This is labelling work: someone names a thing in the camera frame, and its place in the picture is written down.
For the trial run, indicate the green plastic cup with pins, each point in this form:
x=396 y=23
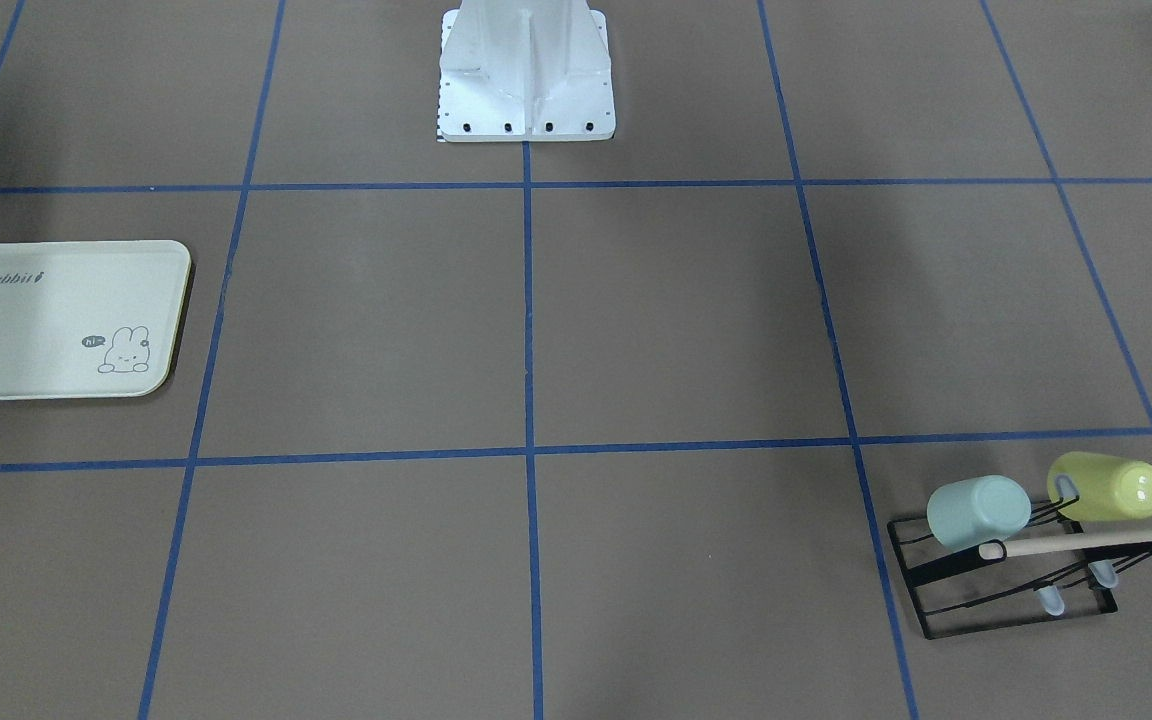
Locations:
x=974 y=511

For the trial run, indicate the cream rabbit tray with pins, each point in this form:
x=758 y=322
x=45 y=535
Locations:
x=89 y=319

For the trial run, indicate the yellow plastic cup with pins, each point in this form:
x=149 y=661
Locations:
x=1100 y=487

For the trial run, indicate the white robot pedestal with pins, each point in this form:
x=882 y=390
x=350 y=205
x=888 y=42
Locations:
x=525 y=71

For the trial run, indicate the black wire cup rack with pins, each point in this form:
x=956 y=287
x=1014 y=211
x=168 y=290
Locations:
x=1053 y=570

